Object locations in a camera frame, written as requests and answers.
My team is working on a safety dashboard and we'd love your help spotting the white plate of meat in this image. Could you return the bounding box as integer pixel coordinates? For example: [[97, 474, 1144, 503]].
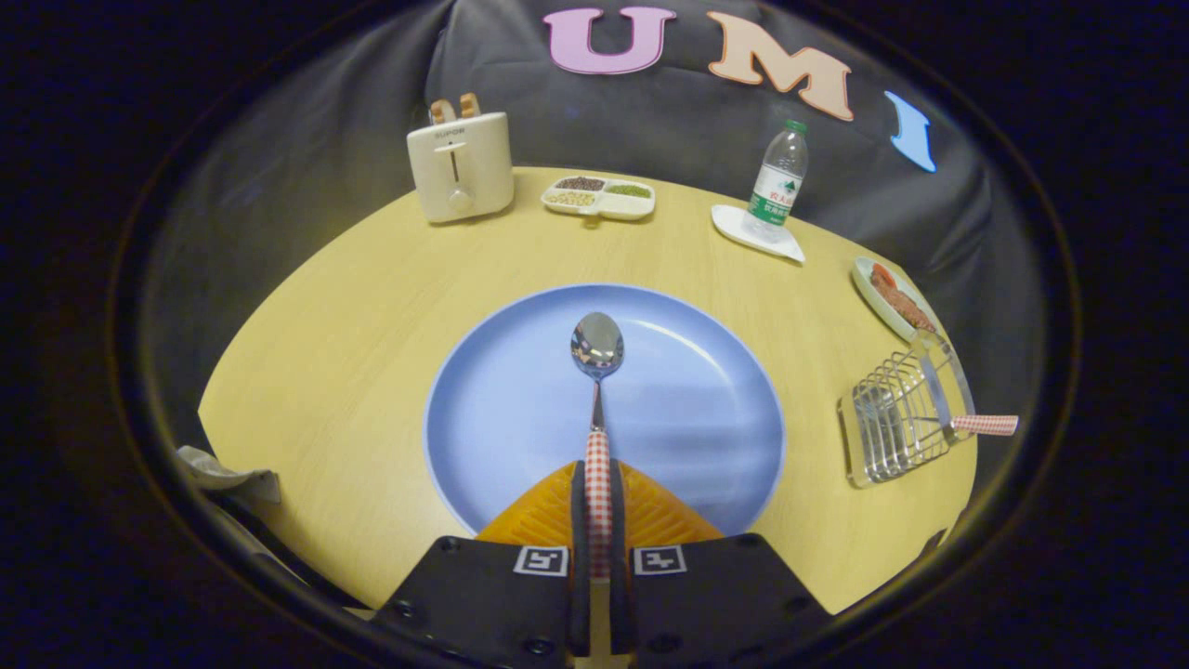
[[852, 256, 941, 343]]

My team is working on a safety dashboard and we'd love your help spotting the metal wire cutlery basket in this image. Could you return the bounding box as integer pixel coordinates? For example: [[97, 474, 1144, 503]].
[[838, 330, 978, 490]]

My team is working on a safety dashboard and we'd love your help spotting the white coaster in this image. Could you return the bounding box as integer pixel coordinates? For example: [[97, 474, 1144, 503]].
[[712, 204, 806, 264]]

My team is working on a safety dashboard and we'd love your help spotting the spoon with checkered handle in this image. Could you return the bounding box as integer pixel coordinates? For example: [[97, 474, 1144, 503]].
[[570, 311, 625, 582]]

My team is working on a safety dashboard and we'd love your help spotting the white toaster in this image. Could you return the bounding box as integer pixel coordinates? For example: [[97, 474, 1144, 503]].
[[407, 111, 516, 225]]

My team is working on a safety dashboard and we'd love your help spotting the clear water bottle green cap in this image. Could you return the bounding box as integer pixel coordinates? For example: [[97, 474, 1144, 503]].
[[746, 119, 809, 244]]

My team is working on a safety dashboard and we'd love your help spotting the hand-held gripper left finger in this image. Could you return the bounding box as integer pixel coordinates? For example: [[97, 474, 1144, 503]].
[[372, 460, 593, 669]]

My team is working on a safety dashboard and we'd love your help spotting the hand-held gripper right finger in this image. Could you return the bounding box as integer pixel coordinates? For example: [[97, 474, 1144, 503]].
[[608, 460, 832, 669]]

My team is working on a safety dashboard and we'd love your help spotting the fork with checkered handle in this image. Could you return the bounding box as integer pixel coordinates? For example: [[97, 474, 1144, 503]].
[[915, 330, 1020, 445]]

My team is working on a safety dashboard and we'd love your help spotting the blue plate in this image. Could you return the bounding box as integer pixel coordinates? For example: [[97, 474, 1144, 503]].
[[424, 283, 787, 538]]

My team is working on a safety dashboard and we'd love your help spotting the white divided grain dish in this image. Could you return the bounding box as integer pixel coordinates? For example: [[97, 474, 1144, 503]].
[[541, 176, 657, 229]]

